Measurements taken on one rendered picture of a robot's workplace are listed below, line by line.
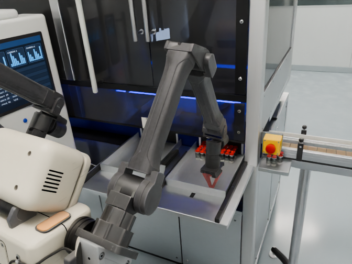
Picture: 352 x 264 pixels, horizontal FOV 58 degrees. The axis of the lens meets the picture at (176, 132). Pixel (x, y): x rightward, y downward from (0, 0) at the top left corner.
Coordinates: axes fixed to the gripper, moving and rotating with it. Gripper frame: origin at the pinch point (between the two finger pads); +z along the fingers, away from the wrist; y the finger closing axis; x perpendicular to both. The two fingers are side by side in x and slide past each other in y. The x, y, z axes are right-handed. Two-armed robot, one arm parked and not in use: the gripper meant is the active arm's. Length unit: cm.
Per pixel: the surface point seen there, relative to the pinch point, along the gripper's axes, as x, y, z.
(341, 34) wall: -44, 484, -44
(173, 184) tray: 16.4, -0.6, 2.3
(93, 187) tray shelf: 49, -13, 6
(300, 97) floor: -5, 361, 37
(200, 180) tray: 7.2, 7.0, 2.3
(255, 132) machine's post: -11.0, 22.8, -17.4
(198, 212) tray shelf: 0.9, -11.6, 5.4
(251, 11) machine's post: -7, 15, -65
